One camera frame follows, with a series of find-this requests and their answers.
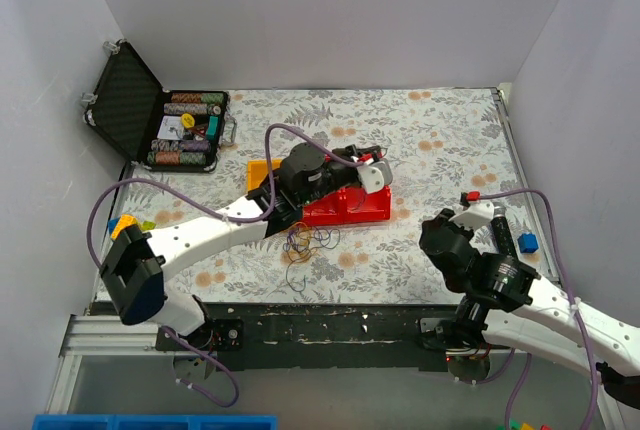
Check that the blue plastic tray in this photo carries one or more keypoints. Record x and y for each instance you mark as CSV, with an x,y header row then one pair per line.
x,y
149,422

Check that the black poker chip case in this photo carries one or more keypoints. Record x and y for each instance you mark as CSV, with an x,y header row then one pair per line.
x,y
152,126

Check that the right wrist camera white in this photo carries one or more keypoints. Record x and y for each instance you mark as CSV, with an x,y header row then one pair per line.
x,y
476,213

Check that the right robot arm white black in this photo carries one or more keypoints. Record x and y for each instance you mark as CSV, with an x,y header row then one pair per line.
x,y
507,302

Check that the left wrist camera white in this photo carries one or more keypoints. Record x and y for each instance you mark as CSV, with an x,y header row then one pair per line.
x,y
374,175

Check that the blue toy piece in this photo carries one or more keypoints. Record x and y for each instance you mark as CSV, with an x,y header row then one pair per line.
x,y
528,243

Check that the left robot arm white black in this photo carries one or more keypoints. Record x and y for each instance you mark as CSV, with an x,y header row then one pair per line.
x,y
140,264

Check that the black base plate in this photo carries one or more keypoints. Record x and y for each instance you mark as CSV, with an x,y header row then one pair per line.
x,y
279,336

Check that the yellow toy brick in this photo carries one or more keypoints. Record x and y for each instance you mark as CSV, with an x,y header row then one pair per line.
x,y
116,225

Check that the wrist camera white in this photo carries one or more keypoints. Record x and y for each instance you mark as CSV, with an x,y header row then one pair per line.
x,y
374,175
476,213

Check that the black silver microphone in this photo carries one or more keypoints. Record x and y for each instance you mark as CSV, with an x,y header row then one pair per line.
x,y
501,232

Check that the yellow plastic bin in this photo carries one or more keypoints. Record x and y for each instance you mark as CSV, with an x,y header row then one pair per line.
x,y
257,172

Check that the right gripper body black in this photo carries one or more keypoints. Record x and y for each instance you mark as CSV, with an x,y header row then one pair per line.
x,y
439,225

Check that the green red toy blocks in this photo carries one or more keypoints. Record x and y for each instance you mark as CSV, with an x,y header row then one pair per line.
x,y
516,425

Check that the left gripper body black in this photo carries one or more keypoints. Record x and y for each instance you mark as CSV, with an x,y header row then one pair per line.
x,y
350,165

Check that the red plastic bin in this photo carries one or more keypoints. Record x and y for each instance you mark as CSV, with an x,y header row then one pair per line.
x,y
361,207
328,211

